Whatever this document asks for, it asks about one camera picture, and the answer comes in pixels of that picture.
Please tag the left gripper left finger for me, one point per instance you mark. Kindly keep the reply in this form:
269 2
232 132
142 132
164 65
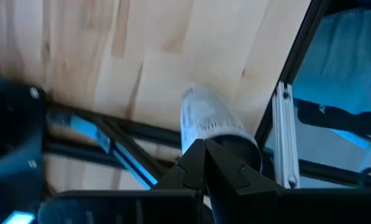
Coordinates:
172 205

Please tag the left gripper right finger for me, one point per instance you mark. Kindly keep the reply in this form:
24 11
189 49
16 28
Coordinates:
250 205

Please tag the white slim beverage can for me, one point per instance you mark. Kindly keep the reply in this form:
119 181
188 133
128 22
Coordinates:
210 118

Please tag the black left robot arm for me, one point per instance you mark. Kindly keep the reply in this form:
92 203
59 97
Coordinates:
14 124

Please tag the white mounting bracket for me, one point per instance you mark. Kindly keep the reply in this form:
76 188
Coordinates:
284 140

